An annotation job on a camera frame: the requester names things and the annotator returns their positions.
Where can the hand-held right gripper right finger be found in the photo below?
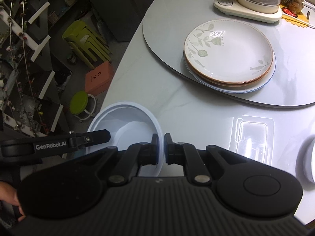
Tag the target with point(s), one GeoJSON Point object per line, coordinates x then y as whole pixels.
{"type": "Point", "coordinates": [168, 150]}

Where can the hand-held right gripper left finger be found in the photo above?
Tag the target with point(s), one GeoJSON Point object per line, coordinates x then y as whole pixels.
{"type": "Point", "coordinates": [155, 150]}

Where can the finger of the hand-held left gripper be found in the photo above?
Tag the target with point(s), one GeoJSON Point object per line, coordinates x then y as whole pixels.
{"type": "Point", "coordinates": [96, 137]}

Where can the light blue plastic bowl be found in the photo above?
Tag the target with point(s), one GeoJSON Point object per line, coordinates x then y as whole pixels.
{"type": "Point", "coordinates": [133, 118]}

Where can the rose print blue-rimmed plate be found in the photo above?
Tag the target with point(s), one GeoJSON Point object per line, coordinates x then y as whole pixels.
{"type": "Point", "coordinates": [228, 90]}

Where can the brown-rimmed white plate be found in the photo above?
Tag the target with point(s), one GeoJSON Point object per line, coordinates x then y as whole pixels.
{"type": "Point", "coordinates": [233, 83]}

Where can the leaf pattern plate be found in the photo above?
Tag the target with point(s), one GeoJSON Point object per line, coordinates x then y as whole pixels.
{"type": "Point", "coordinates": [228, 51]}

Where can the white bowl with blue inside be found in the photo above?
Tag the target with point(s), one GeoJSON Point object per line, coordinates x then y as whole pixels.
{"type": "Point", "coordinates": [308, 162]}

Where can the person's left hand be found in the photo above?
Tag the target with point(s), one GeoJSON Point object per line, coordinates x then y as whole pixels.
{"type": "Point", "coordinates": [8, 193]}

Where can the round green stool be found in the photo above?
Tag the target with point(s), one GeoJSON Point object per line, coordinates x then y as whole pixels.
{"type": "Point", "coordinates": [78, 102]}

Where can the orange box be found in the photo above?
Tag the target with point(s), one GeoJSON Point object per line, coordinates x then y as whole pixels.
{"type": "Point", "coordinates": [98, 78]}

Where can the clear plastic tray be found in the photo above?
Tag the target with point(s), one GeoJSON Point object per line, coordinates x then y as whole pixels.
{"type": "Point", "coordinates": [253, 140]}

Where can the stack of green stools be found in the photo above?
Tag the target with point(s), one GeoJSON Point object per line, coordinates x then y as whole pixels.
{"type": "Point", "coordinates": [86, 39]}

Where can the grey round turntable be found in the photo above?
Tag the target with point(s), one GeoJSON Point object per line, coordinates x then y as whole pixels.
{"type": "Point", "coordinates": [167, 36]}

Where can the black and white shelf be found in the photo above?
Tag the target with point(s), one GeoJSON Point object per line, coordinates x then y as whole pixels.
{"type": "Point", "coordinates": [37, 16]}

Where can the cream kettle base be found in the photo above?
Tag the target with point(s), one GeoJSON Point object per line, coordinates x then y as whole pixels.
{"type": "Point", "coordinates": [246, 14]}

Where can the yellow and red mat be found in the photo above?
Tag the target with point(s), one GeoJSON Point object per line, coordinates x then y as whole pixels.
{"type": "Point", "coordinates": [290, 17]}

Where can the brown owl figurine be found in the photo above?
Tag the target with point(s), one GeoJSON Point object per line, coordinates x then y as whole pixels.
{"type": "Point", "coordinates": [296, 2]}

